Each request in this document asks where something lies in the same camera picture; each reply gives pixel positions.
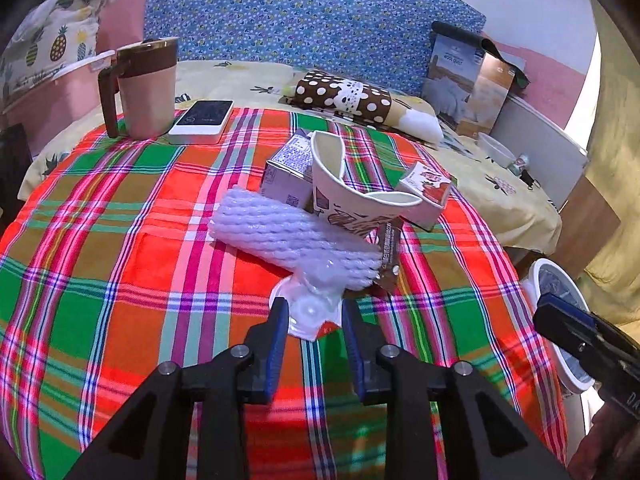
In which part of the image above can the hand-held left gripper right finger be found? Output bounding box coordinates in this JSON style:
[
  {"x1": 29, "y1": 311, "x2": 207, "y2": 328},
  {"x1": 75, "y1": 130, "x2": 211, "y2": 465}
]
[{"x1": 340, "y1": 297, "x2": 571, "y2": 480}]

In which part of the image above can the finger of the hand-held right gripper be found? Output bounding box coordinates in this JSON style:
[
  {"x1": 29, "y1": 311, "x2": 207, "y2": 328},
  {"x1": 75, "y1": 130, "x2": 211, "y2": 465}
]
[
  {"x1": 532, "y1": 310, "x2": 608, "y2": 383},
  {"x1": 539, "y1": 293, "x2": 640, "y2": 361}
]

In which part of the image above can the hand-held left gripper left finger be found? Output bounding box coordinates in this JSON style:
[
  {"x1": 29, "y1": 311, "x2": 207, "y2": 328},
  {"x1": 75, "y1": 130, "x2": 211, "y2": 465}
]
[{"x1": 65, "y1": 296, "x2": 291, "y2": 480}]

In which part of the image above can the white mesh trash bin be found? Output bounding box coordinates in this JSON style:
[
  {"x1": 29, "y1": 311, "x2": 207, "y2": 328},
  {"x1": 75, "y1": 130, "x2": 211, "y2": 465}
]
[{"x1": 522, "y1": 257, "x2": 598, "y2": 393}]

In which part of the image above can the crushed clear plastic cup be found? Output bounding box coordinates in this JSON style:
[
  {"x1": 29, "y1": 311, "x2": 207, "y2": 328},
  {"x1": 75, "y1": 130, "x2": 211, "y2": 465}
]
[{"x1": 269, "y1": 255, "x2": 351, "y2": 343}]

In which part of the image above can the white foam fruit net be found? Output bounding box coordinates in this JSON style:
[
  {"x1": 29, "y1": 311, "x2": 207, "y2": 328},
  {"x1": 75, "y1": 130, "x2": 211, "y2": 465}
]
[{"x1": 207, "y1": 187, "x2": 382, "y2": 292}]

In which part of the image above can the crushed printed paper cup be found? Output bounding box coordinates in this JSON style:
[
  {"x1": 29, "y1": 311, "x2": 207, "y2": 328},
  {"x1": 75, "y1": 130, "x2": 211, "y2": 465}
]
[{"x1": 310, "y1": 130, "x2": 425, "y2": 241}]

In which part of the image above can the purple milk carton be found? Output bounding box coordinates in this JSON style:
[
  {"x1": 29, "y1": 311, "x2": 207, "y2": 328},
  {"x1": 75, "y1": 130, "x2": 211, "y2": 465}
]
[{"x1": 259, "y1": 129, "x2": 316, "y2": 211}]

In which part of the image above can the strawberry milk carton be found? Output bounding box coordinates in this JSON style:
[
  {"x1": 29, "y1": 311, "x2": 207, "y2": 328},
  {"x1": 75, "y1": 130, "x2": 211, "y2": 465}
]
[{"x1": 395, "y1": 161, "x2": 453, "y2": 232}]

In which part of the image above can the person's right hand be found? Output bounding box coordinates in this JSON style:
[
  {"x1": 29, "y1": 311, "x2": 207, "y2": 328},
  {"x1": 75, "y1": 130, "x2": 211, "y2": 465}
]
[{"x1": 567, "y1": 402, "x2": 640, "y2": 480}]

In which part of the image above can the wooden board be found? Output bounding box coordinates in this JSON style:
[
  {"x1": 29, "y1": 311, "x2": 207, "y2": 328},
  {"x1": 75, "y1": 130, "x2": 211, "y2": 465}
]
[{"x1": 552, "y1": 175, "x2": 623, "y2": 266}]

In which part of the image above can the brown snack wrapper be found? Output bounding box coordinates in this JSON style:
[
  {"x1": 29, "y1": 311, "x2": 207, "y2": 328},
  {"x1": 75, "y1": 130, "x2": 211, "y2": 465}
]
[{"x1": 372, "y1": 220, "x2": 405, "y2": 292}]

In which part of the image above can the yellow pineapple bed sheet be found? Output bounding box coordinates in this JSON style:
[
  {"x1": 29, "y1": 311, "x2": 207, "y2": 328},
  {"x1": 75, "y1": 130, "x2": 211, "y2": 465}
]
[{"x1": 17, "y1": 60, "x2": 563, "y2": 256}]

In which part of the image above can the yellow curtain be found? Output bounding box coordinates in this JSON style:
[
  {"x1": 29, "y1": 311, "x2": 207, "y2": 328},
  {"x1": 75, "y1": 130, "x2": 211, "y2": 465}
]
[{"x1": 570, "y1": 0, "x2": 640, "y2": 331}]

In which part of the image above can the plaid tablecloth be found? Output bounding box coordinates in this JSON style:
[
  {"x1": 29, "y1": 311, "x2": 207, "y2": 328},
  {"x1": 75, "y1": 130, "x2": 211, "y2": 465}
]
[{"x1": 0, "y1": 107, "x2": 568, "y2": 480}]

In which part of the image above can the white bowl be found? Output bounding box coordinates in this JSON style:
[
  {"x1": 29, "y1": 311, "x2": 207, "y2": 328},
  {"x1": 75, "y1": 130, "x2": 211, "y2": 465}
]
[{"x1": 476, "y1": 132, "x2": 516, "y2": 166}]

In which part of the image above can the white panel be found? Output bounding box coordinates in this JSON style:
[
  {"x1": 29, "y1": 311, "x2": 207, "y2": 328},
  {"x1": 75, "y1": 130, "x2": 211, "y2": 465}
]
[{"x1": 490, "y1": 94, "x2": 590, "y2": 211}]

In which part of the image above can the white smartphone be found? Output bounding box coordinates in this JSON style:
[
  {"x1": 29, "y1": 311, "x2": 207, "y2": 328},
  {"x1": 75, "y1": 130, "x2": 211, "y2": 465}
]
[{"x1": 167, "y1": 100, "x2": 235, "y2": 146}]

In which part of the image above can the boxed quilt package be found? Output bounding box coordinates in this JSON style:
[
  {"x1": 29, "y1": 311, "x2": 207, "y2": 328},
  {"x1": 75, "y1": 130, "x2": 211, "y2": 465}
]
[{"x1": 421, "y1": 21, "x2": 528, "y2": 138}]

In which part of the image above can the brown polka-dot pillow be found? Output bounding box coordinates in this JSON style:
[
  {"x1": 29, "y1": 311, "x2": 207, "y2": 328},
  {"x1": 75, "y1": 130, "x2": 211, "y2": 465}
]
[{"x1": 280, "y1": 71, "x2": 445, "y2": 142}]

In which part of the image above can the beige mug with brown lid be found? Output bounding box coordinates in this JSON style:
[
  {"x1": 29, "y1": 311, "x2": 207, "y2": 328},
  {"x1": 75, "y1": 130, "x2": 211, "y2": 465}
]
[{"x1": 97, "y1": 37, "x2": 180, "y2": 141}]

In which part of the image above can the pink storage box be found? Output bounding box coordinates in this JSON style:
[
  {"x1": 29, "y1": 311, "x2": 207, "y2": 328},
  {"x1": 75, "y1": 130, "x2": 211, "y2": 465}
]
[{"x1": 0, "y1": 50, "x2": 121, "y2": 156}]

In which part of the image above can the black backpack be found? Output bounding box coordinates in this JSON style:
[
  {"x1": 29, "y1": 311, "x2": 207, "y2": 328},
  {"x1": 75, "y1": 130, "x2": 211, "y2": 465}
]
[{"x1": 0, "y1": 122, "x2": 33, "y2": 231}]

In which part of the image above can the blue floral headboard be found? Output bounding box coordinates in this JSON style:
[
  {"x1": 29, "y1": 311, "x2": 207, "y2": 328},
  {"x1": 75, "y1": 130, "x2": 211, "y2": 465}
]
[{"x1": 144, "y1": 0, "x2": 487, "y2": 97}]

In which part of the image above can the pineapple print fabric bag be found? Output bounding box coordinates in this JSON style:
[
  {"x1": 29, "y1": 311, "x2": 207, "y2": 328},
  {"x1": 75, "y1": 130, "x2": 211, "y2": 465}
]
[{"x1": 0, "y1": 0, "x2": 118, "y2": 111}]

